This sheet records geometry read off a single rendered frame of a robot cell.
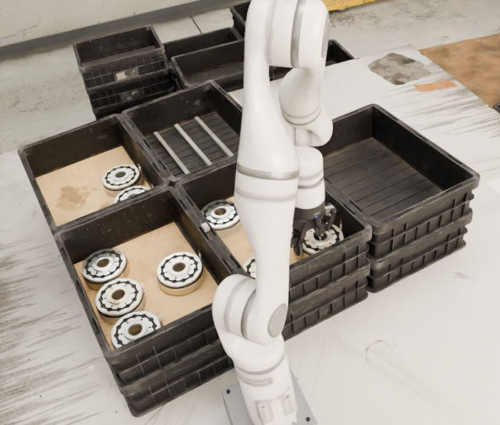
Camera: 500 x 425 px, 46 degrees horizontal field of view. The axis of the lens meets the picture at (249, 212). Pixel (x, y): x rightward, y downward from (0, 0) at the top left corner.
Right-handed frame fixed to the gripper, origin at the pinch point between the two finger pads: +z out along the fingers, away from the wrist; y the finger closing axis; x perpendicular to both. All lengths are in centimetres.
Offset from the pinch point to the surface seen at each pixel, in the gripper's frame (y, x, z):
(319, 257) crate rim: -2.5, -8.9, -5.4
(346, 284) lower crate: 4.0, -8.8, 7.0
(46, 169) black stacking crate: -45, 69, 4
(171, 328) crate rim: -35.5, -9.5, -5.5
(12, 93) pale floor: -44, 296, 89
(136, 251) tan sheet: -33.2, 24.2, 4.7
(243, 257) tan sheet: -12.4, 8.4, 4.4
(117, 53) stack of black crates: 10, 200, 39
